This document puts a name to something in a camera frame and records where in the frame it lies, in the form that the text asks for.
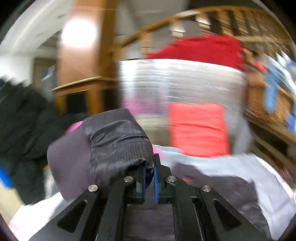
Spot black puffer jacket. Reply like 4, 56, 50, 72
47, 109, 269, 240

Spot pile of dark clothes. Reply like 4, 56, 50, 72
1, 80, 86, 205

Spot grey bed sheet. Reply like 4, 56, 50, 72
8, 145, 295, 240

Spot red cushion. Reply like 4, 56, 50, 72
168, 103, 230, 157

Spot magenta pillow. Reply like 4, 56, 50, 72
65, 121, 83, 134

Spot wicker basket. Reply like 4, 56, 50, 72
246, 80, 293, 126

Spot wooden cabinet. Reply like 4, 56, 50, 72
52, 1, 118, 115

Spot silver foil insulation mat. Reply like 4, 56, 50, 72
117, 59, 252, 154

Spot blue cloth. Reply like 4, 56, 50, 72
264, 66, 282, 114

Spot red blanket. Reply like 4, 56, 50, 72
144, 33, 247, 71

